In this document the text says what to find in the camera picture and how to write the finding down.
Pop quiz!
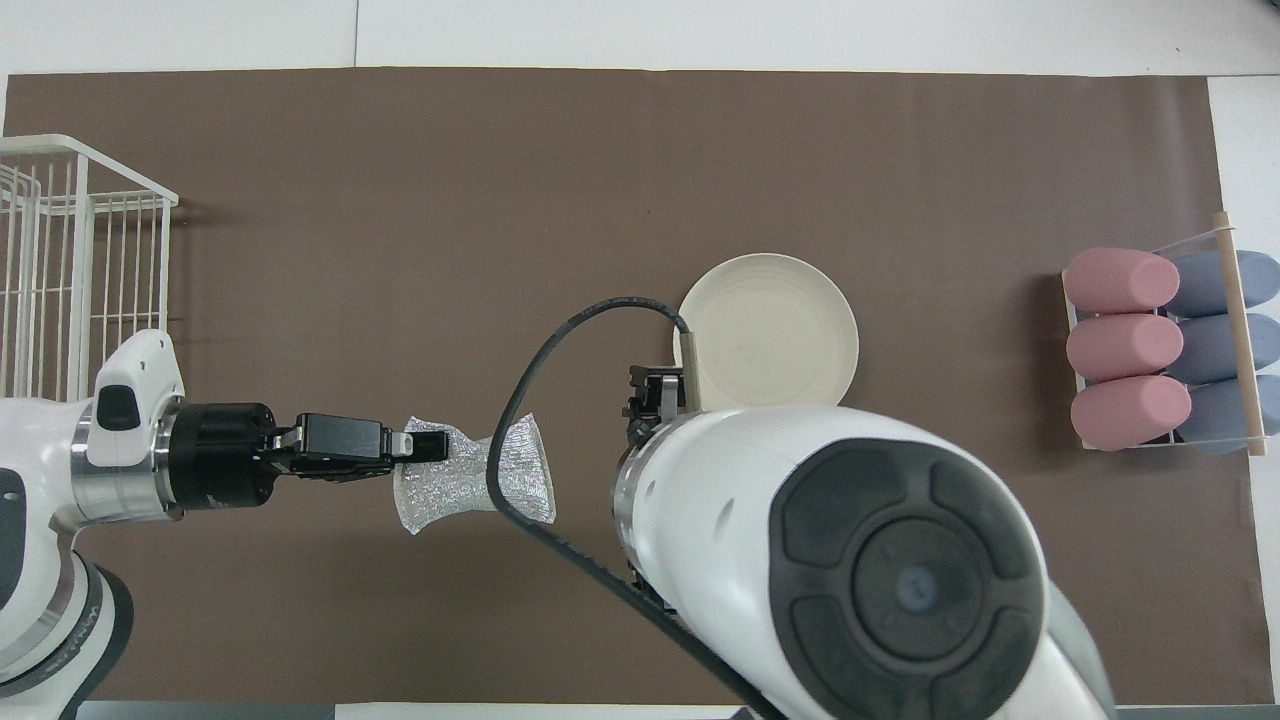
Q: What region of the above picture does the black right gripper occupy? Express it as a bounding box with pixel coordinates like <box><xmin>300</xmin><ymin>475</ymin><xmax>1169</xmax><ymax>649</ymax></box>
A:
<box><xmin>624</xmin><ymin>333</ymin><xmax>699</xmax><ymax>453</ymax></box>

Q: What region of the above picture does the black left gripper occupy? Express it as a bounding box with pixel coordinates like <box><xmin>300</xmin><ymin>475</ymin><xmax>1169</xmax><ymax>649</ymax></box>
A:
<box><xmin>168</xmin><ymin>403</ymin><xmax>449</xmax><ymax>511</ymax></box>

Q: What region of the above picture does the silver mesh sponge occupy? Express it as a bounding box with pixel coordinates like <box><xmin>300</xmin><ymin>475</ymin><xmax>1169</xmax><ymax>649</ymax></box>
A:
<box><xmin>393</xmin><ymin>412</ymin><xmax>558</xmax><ymax>536</ymax></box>

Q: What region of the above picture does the cream round plate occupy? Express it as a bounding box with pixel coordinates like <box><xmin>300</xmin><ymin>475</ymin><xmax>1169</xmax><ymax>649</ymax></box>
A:
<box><xmin>673</xmin><ymin>253</ymin><xmax>860</xmax><ymax>413</ymax></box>

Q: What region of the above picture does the brown table mat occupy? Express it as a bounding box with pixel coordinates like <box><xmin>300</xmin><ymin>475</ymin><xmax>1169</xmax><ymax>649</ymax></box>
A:
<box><xmin>3</xmin><ymin>67</ymin><xmax>1276</xmax><ymax>706</ymax></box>

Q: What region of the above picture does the pink cup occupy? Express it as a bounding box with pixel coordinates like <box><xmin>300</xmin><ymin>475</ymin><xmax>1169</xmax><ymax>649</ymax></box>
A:
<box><xmin>1070</xmin><ymin>375</ymin><xmax>1193</xmax><ymax>452</ymax></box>
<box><xmin>1063</xmin><ymin>248</ymin><xmax>1181</xmax><ymax>315</ymax></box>
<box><xmin>1066</xmin><ymin>313</ymin><xmax>1185</xmax><ymax>383</ymax></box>

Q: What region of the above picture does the blue cup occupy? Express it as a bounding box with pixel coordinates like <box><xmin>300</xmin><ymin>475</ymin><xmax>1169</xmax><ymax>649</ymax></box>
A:
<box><xmin>1178</xmin><ymin>375</ymin><xmax>1280</xmax><ymax>456</ymax></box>
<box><xmin>1172</xmin><ymin>313</ymin><xmax>1280</xmax><ymax>387</ymax></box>
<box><xmin>1168</xmin><ymin>250</ymin><xmax>1280</xmax><ymax>319</ymax></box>

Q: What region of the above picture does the white wire dish rack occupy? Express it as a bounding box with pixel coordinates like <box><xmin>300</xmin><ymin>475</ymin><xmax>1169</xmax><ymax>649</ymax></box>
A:
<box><xmin>0</xmin><ymin>134</ymin><xmax>180</xmax><ymax>403</ymax></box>

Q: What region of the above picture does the white cup rack wooden handle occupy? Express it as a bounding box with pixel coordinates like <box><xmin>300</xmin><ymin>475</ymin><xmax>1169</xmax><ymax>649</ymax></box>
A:
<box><xmin>1060</xmin><ymin>211</ymin><xmax>1271</xmax><ymax>459</ymax></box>

